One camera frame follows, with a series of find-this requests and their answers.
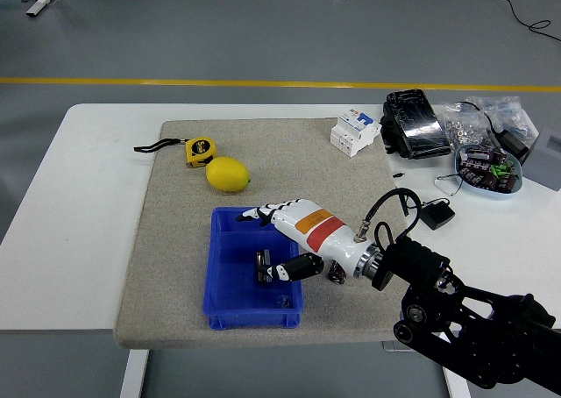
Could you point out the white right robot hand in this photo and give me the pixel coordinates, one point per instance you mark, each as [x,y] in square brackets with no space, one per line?
[324,231]

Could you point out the dark cylindrical battery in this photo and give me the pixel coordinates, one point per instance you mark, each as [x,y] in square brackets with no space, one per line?
[336,275]
[262,257]

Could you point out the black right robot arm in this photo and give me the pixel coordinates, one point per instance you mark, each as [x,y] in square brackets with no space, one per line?
[460,319]

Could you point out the blue plastic box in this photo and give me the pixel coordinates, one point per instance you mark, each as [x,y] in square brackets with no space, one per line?
[236,293]

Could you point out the grey box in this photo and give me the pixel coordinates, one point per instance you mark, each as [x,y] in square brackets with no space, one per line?
[545,161]

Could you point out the small dark metal part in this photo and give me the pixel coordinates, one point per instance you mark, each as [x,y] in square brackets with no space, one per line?
[283,302]

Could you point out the grey-brown mat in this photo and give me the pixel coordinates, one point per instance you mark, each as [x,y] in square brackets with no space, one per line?
[285,152]

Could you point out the white circuit breaker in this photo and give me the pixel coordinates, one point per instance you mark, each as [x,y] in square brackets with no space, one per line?
[350,137]

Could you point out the yellow lemon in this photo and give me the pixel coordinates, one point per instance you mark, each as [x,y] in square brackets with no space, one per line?
[228,174]

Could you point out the black glossy device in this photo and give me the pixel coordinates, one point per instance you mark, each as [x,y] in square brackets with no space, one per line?
[421,126]

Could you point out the yellow tape measure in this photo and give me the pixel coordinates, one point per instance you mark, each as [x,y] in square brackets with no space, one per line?
[200,150]

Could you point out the dark capacitor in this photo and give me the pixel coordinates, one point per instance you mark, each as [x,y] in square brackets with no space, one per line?
[499,157]
[473,166]
[470,177]
[508,184]
[477,153]
[489,182]

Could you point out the clear bag of nuts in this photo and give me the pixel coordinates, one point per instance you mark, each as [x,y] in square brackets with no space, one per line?
[460,128]

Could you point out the light blue bowl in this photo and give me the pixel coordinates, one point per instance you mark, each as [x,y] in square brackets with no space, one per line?
[491,193]

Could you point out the green connector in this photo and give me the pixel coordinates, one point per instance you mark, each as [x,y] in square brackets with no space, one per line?
[499,169]

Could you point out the white table leg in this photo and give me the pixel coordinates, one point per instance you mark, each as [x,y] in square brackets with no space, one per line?
[458,389]
[133,376]

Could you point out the clear bag of screws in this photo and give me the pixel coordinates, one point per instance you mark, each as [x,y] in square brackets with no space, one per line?
[513,111]

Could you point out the metal bracket under table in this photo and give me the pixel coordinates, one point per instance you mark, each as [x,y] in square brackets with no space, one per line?
[392,347]

